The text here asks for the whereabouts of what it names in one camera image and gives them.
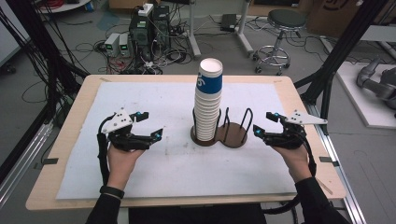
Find person's right hand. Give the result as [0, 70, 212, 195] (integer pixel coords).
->
[272, 143, 313, 184]

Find white foam mat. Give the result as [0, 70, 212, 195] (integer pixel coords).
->
[56, 81, 297, 200]

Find black box on floor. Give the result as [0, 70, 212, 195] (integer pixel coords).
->
[219, 13, 237, 32]

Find tangle of floor cables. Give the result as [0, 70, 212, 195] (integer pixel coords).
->
[71, 18, 195, 76]

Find black computer tower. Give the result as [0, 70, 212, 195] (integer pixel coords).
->
[152, 5, 172, 50]
[129, 12, 155, 62]

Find white round table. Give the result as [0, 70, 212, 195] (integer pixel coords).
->
[36, 0, 92, 14]

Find white platform board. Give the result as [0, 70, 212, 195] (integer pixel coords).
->
[335, 61, 396, 129]

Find cardboard box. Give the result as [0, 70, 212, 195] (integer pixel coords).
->
[306, 0, 387, 38]

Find black frame post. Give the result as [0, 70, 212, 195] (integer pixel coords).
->
[293, 0, 390, 134]
[0, 0, 90, 125]

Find person's left hand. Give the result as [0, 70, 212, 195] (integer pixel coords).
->
[106, 144, 146, 190]

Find grey power supply unit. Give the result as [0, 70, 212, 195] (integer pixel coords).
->
[119, 33, 132, 58]
[104, 33, 120, 58]

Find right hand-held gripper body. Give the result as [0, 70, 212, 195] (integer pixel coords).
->
[264, 109, 329, 150]

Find white desk leg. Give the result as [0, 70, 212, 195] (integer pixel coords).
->
[186, 0, 203, 59]
[235, 0, 255, 57]

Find black round stool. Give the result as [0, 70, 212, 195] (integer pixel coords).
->
[252, 8, 307, 77]

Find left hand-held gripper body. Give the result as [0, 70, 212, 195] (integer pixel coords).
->
[101, 107, 152, 153]

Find black wristband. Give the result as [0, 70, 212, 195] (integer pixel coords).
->
[99, 185, 125, 200]

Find aluminium rail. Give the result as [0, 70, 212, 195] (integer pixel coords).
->
[0, 120, 54, 206]
[306, 104, 367, 224]

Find thin wooden stick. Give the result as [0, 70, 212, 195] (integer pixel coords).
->
[317, 177, 333, 196]

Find right hand-held gripper cable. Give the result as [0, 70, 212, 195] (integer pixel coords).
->
[262, 132, 318, 217]

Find white power strip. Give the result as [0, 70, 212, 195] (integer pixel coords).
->
[137, 3, 155, 17]

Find person's dark clothing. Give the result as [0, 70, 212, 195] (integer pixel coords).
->
[129, 203, 265, 224]

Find stack of paper cups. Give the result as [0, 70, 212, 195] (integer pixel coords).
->
[193, 57, 224, 143]

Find brown cup holder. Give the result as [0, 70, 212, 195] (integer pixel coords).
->
[190, 106, 254, 149]

